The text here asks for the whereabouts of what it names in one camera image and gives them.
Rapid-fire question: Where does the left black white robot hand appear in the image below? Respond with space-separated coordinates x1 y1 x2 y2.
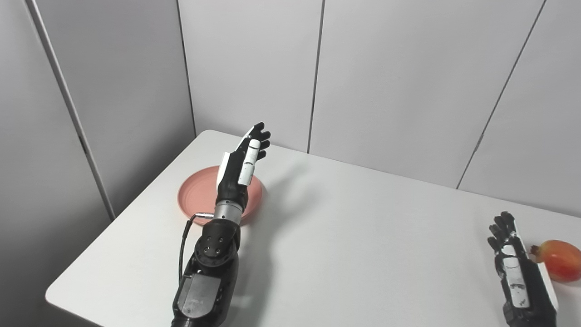
216 122 271 212

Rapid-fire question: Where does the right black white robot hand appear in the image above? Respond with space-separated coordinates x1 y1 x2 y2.
487 211 559 327

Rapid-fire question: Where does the pink plate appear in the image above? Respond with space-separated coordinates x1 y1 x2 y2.
177 166 263 227

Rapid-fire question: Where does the red yellow pomegranate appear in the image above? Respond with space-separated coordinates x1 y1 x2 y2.
530 240 581 283

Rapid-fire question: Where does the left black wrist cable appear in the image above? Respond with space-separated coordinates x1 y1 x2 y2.
178 213 215 283

